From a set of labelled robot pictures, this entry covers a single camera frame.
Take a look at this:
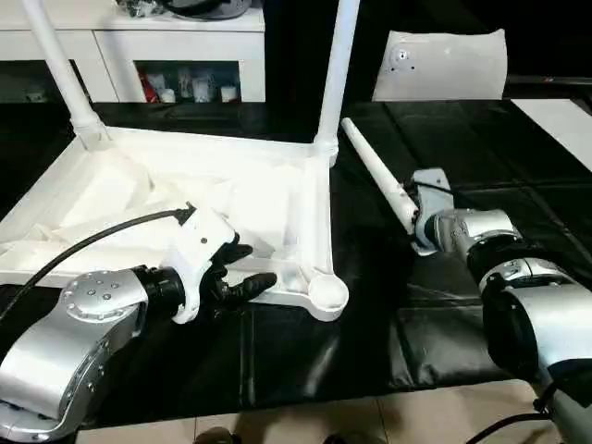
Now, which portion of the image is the white plastic table leg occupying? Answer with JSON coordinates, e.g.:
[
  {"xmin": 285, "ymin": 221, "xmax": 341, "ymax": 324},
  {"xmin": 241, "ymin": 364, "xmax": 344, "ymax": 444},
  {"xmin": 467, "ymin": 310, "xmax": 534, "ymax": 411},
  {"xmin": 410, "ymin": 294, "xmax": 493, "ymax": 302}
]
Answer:
[
  {"xmin": 20, "ymin": 0, "xmax": 112, "ymax": 151},
  {"xmin": 313, "ymin": 0, "xmax": 363, "ymax": 169},
  {"xmin": 340, "ymin": 117, "xmax": 423, "ymax": 238}
]

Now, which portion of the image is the white plastic table top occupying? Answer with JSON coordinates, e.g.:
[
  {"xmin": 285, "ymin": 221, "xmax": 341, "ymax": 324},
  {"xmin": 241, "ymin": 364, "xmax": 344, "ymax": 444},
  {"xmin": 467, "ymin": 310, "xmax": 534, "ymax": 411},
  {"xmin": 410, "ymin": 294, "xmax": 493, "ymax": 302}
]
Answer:
[{"xmin": 0, "ymin": 125, "xmax": 351, "ymax": 323}]

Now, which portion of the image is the black work mat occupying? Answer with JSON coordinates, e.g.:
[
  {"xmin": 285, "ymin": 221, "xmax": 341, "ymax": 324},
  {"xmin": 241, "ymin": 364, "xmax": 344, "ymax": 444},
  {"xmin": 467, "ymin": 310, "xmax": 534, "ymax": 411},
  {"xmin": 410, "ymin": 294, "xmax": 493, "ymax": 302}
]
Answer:
[{"xmin": 0, "ymin": 97, "xmax": 592, "ymax": 428}]

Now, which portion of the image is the black robot foot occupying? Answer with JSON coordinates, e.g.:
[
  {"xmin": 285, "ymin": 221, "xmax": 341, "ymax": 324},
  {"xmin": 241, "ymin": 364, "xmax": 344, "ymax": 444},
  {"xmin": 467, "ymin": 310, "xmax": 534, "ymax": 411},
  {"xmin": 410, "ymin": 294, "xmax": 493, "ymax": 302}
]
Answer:
[{"xmin": 192, "ymin": 427, "xmax": 243, "ymax": 444}]

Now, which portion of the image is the white plastic bag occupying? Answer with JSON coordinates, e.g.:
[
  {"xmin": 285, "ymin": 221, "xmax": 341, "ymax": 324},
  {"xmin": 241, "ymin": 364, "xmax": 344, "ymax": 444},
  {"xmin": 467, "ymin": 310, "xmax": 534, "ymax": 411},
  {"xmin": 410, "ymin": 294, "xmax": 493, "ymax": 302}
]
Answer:
[{"xmin": 371, "ymin": 28, "xmax": 509, "ymax": 103}]

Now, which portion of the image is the small red item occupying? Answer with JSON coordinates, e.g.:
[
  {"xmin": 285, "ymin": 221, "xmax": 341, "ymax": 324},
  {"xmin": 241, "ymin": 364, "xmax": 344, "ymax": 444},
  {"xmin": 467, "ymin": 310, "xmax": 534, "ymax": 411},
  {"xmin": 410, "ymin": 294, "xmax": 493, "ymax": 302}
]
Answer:
[{"xmin": 138, "ymin": 72, "xmax": 156, "ymax": 104}]

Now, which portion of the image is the grey bag on cabinet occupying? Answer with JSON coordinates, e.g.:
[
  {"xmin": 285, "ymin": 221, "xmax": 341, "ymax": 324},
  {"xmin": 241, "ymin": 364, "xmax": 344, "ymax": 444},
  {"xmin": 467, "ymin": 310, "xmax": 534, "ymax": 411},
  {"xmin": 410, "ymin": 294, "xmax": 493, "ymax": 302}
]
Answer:
[{"xmin": 166, "ymin": 0, "xmax": 253, "ymax": 19}]

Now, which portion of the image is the grey clutter pile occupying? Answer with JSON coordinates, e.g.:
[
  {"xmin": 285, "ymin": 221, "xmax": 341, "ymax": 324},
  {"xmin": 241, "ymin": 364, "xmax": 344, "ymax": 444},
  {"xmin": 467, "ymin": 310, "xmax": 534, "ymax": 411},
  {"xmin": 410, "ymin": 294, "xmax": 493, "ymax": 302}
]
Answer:
[{"xmin": 116, "ymin": 0, "xmax": 173, "ymax": 19}]

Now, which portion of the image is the white cabinet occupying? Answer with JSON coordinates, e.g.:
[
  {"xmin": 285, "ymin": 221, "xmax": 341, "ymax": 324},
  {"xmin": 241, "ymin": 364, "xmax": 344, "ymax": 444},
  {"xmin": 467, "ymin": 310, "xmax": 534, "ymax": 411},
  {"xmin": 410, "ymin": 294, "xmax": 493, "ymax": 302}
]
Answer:
[{"xmin": 0, "ymin": 0, "xmax": 267, "ymax": 105}]

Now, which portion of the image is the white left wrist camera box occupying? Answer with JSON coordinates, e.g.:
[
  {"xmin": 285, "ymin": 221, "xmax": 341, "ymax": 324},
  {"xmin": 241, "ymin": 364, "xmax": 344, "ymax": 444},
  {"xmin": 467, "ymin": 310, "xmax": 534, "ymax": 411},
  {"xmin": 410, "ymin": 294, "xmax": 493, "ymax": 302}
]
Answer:
[{"xmin": 162, "ymin": 208, "xmax": 238, "ymax": 325}]

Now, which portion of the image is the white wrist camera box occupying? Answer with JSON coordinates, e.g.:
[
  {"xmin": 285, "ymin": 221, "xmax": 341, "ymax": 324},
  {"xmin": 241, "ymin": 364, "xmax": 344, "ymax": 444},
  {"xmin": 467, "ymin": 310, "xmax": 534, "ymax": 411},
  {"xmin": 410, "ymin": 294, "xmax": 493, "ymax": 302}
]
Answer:
[
  {"xmin": 162, "ymin": 208, "xmax": 238, "ymax": 325},
  {"xmin": 411, "ymin": 167, "xmax": 455, "ymax": 256}
]

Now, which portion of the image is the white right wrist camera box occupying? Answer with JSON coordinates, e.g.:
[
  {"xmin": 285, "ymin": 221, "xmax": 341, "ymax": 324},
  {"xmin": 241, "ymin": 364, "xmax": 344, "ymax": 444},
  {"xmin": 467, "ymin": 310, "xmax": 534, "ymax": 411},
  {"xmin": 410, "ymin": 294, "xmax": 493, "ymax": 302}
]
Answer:
[{"xmin": 411, "ymin": 167, "xmax": 455, "ymax": 256}]

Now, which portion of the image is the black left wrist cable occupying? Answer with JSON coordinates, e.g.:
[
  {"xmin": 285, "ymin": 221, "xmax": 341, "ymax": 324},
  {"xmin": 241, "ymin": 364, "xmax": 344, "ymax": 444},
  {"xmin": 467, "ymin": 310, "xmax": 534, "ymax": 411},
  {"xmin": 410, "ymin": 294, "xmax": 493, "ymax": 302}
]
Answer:
[{"xmin": 0, "ymin": 208, "xmax": 197, "ymax": 317}]

